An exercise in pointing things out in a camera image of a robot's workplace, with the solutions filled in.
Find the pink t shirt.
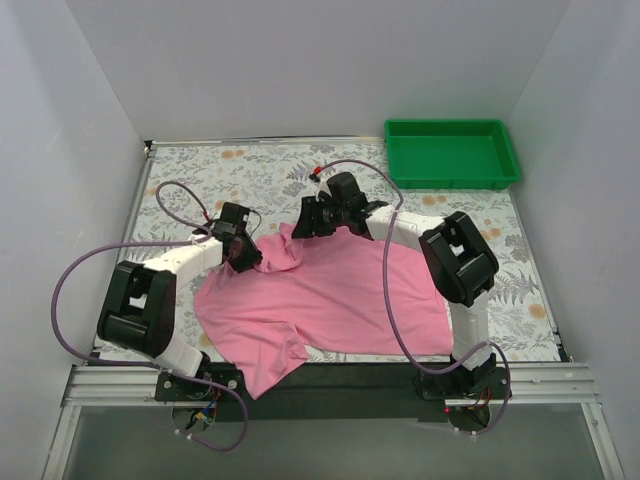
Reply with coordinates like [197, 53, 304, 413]
[194, 223, 453, 399]

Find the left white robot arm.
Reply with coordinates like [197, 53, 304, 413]
[97, 202, 262, 400]

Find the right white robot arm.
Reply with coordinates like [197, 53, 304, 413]
[292, 167, 499, 398]

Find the floral patterned table mat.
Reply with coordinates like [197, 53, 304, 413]
[125, 138, 563, 362]

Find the green plastic bin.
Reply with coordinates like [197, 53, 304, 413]
[384, 119, 521, 190]

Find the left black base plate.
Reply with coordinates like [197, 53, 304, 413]
[154, 364, 245, 402]

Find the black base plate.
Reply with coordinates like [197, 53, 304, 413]
[413, 368, 511, 401]
[154, 364, 245, 402]

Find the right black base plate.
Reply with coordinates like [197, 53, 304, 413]
[413, 368, 511, 401]

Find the aluminium frame rail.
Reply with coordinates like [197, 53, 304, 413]
[45, 362, 624, 479]

